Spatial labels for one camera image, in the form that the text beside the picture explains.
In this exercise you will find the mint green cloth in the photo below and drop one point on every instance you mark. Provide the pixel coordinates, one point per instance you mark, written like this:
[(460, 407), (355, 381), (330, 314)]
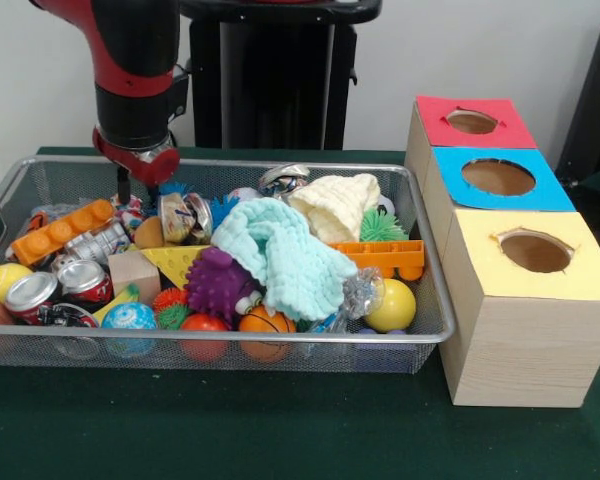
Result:
[(290, 260)]

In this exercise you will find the wooden box three holes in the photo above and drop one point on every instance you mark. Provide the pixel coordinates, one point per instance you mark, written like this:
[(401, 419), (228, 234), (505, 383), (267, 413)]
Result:
[(530, 350)]

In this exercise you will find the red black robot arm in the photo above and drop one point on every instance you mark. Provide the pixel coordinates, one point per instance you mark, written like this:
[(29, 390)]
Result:
[(130, 60)]

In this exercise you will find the orange studded toy brick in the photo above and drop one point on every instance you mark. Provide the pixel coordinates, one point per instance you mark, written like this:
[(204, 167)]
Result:
[(60, 232)]

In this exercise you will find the silver printed drink can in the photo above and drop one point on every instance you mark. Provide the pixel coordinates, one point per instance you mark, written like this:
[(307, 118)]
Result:
[(180, 220)]

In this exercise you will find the cream knitted cloth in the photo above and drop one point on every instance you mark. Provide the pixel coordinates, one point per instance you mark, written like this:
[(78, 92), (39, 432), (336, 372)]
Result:
[(340, 205)]

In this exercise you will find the red soda can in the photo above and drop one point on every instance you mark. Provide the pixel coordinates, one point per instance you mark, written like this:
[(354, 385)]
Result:
[(30, 300)]

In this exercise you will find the colourful patterned cloth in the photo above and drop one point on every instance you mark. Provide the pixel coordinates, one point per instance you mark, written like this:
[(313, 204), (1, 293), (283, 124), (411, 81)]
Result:
[(130, 212)]

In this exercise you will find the orange wheeled toy brick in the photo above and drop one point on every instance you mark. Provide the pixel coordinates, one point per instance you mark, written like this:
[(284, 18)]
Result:
[(380, 255)]

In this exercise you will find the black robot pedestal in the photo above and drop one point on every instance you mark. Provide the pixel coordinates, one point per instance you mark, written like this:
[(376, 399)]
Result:
[(260, 90)]

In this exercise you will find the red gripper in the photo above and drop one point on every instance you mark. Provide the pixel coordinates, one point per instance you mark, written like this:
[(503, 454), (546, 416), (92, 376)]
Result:
[(150, 167)]

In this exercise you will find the purple spiky monster toy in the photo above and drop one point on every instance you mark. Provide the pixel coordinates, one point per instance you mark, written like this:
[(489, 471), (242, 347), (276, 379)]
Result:
[(215, 285)]

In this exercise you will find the silver mesh bin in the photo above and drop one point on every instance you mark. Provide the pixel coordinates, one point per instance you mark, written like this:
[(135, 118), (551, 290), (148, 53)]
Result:
[(55, 352)]

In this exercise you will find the plain yellow ball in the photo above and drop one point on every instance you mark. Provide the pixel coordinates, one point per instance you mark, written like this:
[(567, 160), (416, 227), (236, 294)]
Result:
[(392, 305)]

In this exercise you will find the orange toy basketball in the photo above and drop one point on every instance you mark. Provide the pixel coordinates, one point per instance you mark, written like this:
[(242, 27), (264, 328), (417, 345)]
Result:
[(265, 322)]

